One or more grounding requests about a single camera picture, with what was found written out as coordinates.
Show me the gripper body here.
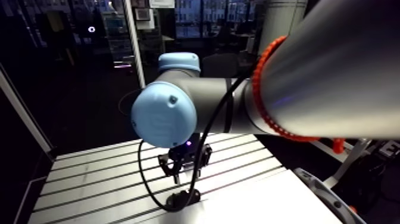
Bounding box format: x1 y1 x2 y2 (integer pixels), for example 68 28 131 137
168 133 205 167

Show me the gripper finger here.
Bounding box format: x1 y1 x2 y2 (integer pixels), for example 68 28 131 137
199 144 214 169
157 154 184 186

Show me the black oval holder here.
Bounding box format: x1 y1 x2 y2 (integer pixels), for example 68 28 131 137
165 188 202 212

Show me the orange beaded band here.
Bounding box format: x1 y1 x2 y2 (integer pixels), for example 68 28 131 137
251 35 346 155

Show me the black office chair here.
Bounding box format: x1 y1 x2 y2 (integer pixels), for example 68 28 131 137
199 52 242 79

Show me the pale holed strip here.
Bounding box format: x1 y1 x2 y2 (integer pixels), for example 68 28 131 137
293 167 367 224

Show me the thin black cable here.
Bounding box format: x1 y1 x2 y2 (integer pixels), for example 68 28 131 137
117 88 142 117

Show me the white slanted post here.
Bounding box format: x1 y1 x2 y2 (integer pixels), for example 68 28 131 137
122 0 146 89

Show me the white frame beam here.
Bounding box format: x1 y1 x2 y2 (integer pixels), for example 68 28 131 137
0 66 55 155

